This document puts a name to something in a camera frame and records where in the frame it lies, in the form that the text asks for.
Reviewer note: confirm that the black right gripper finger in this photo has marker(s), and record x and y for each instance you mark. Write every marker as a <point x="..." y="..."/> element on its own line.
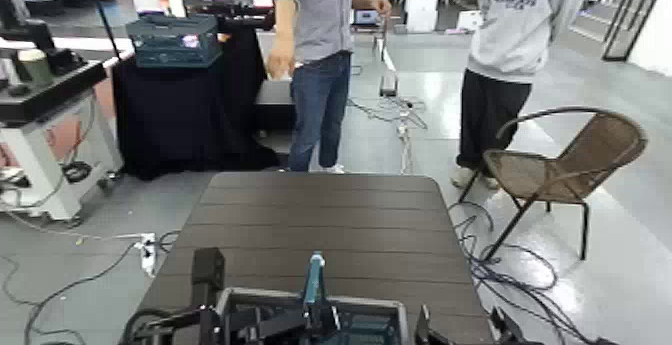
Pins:
<point x="506" y="334"/>
<point x="424" y="331"/>

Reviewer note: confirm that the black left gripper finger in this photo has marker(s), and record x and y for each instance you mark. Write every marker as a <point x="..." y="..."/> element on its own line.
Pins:
<point x="324" y="322"/>
<point x="278" y="326"/>

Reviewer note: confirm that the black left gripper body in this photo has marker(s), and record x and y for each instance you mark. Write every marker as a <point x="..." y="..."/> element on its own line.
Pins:
<point x="223" y="328"/>

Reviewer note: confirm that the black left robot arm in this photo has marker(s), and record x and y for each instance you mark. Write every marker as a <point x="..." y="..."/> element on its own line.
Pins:
<point x="157" y="326"/>

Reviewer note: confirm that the dark teal folding crate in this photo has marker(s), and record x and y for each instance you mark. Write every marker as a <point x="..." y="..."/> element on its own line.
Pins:
<point x="168" y="48"/>

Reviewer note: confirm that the brown wicker metal chair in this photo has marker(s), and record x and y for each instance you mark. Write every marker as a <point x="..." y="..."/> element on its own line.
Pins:
<point x="525" y="176"/>

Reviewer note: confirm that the long white power strip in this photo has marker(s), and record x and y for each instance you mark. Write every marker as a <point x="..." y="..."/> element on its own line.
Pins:
<point x="404" y="142"/>

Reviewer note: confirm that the table with black cloth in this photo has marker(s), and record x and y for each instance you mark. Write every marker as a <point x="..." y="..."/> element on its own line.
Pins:
<point x="173" y="116"/>

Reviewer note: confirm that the white cart with black tray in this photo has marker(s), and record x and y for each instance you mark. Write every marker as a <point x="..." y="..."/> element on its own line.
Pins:
<point x="36" y="179"/>

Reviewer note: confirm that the man in grey shirt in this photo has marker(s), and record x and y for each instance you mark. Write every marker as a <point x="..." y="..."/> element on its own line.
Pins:
<point x="320" y="16"/>

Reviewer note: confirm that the person in grey hoodie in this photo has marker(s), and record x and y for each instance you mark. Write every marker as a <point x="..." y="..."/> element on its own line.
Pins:
<point x="514" y="26"/>

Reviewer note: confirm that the open laptop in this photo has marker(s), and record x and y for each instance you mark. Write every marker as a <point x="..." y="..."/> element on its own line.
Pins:
<point x="366" y="17"/>

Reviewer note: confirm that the black desk gadget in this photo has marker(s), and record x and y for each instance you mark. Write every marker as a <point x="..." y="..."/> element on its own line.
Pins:
<point x="65" y="61"/>

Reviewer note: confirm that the white box machine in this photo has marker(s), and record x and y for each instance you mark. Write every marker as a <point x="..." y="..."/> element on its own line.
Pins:
<point x="469" y="20"/>

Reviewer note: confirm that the black computer mouse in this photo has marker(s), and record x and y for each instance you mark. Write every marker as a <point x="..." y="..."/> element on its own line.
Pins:
<point x="19" y="90"/>

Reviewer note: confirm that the black equipment on cloth table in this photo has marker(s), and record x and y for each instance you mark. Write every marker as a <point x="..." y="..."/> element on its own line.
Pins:
<point x="241" y="13"/>

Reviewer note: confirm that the grey green cup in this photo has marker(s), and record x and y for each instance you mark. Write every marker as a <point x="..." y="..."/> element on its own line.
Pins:
<point x="34" y="66"/>

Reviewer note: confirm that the white machine with black mark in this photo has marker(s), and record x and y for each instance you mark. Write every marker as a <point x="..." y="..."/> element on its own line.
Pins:
<point x="420" y="0"/>

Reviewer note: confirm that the white partition panel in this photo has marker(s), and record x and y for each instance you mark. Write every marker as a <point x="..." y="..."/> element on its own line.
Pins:
<point x="653" y="37"/>

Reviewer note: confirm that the black tripod pole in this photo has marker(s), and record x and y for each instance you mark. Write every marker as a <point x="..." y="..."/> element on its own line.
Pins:
<point x="102" y="13"/>

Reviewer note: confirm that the black metal gate frames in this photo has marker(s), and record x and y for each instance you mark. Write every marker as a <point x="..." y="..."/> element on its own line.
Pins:
<point x="630" y="16"/>

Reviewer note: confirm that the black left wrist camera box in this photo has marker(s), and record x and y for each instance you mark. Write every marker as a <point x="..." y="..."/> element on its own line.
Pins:
<point x="208" y="273"/>

